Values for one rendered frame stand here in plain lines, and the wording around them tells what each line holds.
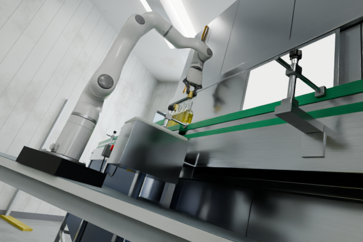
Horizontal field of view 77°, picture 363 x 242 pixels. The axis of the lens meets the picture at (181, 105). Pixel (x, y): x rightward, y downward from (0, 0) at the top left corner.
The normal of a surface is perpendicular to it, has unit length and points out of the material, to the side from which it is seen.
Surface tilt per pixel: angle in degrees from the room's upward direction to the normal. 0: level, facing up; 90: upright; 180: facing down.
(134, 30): 130
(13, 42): 90
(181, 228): 90
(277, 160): 90
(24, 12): 90
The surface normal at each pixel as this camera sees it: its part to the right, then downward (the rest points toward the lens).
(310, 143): -0.82, -0.43
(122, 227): -0.38, -0.47
